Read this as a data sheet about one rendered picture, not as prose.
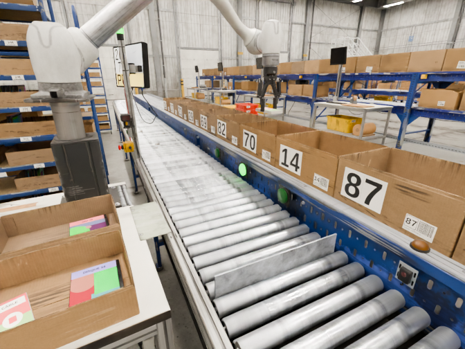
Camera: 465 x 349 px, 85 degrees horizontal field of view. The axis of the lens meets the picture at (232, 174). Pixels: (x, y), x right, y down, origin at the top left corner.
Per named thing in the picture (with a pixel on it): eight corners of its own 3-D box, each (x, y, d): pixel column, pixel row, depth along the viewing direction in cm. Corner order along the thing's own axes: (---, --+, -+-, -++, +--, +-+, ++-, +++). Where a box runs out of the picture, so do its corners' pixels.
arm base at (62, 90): (25, 100, 92) (21, 84, 90) (44, 94, 111) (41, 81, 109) (82, 99, 98) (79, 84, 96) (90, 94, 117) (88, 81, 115)
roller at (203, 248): (182, 257, 94) (181, 245, 92) (294, 223, 115) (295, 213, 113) (186, 265, 90) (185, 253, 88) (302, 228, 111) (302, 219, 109)
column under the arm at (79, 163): (57, 221, 108) (34, 146, 97) (62, 197, 130) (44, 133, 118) (122, 207, 120) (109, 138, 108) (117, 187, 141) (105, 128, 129)
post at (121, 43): (135, 165, 202) (115, 41, 170) (141, 165, 204) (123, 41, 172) (136, 170, 192) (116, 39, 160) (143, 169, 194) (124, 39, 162)
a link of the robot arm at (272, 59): (283, 53, 129) (282, 66, 131) (272, 55, 137) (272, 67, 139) (268, 53, 126) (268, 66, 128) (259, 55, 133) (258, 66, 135)
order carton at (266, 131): (239, 149, 164) (239, 123, 158) (276, 144, 176) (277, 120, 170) (273, 167, 131) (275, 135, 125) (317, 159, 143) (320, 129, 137)
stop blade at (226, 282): (214, 300, 73) (214, 275, 70) (332, 253, 92) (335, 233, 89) (216, 301, 73) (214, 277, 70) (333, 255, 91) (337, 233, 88)
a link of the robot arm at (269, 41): (285, 53, 128) (272, 55, 140) (287, 18, 123) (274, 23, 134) (266, 52, 125) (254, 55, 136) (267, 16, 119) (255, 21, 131)
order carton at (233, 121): (216, 137, 197) (215, 115, 191) (248, 133, 209) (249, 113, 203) (239, 149, 164) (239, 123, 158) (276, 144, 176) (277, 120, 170)
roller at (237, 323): (215, 330, 67) (214, 316, 65) (354, 269, 87) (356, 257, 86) (223, 347, 62) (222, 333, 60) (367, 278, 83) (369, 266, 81)
